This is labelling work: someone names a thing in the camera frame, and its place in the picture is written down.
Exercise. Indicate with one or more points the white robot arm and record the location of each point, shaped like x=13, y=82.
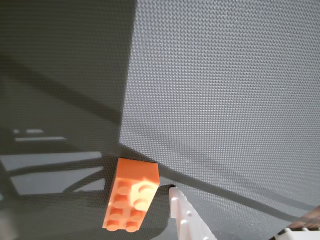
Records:
x=302, y=235

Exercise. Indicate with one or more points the dark grey mat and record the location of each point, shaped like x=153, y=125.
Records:
x=225, y=75

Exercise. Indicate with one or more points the orange lego block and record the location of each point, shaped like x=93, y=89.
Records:
x=135, y=175

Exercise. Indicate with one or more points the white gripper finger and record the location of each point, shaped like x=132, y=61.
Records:
x=186, y=225

